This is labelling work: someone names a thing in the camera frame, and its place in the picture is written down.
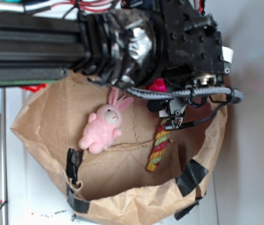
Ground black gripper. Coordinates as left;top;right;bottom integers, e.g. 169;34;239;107
146;0;234;130

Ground red paper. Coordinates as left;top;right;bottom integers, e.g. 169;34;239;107
145;78;167;92

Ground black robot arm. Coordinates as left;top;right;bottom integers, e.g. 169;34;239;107
0;0;236;130

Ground pink plush bunny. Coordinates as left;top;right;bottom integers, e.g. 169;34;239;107
78;87;134;154

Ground brown paper bag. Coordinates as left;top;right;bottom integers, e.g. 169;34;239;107
11;73;227;225

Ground white plastic tray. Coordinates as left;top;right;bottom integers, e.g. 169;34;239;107
4;86;219;225

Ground grey braided cable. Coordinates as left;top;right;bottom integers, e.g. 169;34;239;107
125;86;245;132

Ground multicolour twisted rope toy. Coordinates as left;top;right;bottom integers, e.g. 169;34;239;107
146;119;169;173

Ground red and black wires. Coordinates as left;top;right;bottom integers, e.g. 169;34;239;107
22;0;123;19

